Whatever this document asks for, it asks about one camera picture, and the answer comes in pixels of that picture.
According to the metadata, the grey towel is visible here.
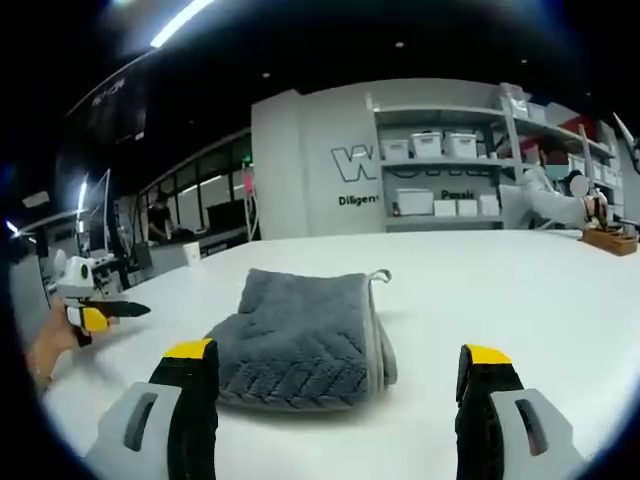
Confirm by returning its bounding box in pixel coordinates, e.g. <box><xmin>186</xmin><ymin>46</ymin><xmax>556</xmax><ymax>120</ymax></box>
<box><xmin>203</xmin><ymin>268</ymin><xmax>400</xmax><ymax>412</ymax></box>

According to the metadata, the person's left hand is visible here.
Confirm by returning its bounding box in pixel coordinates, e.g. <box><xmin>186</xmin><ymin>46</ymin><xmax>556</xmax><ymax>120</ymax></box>
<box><xmin>24</xmin><ymin>298</ymin><xmax>95</xmax><ymax>387</ymax></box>

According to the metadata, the wooden box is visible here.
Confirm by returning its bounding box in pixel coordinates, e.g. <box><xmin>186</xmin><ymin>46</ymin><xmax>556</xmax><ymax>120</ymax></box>
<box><xmin>581</xmin><ymin>224</ymin><xmax>640</xmax><ymax>257</ymax></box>

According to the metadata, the grey shelving unit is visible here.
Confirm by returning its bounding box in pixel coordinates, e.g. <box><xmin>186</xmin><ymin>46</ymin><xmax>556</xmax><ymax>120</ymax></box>
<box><xmin>370</xmin><ymin>82</ymin><xmax>624</xmax><ymax>232</ymax></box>

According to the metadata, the group of white storage boxes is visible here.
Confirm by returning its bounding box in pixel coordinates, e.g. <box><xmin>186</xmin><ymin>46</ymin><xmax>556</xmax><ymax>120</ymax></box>
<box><xmin>379</xmin><ymin>130</ymin><xmax>502</xmax><ymax>218</ymax></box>

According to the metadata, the long ceiling light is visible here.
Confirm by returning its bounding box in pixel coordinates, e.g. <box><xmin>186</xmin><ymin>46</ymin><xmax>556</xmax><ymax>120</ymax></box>
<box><xmin>148</xmin><ymin>0</ymin><xmax>217</xmax><ymax>50</ymax></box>

